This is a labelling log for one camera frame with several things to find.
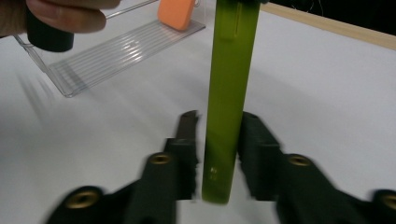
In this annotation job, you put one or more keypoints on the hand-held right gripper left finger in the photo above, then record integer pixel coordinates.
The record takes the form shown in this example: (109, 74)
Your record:
(180, 168)

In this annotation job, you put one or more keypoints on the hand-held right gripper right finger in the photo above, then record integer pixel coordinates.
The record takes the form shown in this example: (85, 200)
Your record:
(261, 161)

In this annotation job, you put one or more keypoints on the green cartoon phone case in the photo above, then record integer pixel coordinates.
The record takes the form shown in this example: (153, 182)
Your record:
(229, 102)

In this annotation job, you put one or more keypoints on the clear plastic tray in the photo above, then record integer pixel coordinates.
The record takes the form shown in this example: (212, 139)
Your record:
(118, 54)

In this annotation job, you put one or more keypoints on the orange phone case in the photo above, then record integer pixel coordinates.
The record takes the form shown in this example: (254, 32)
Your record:
(176, 14)

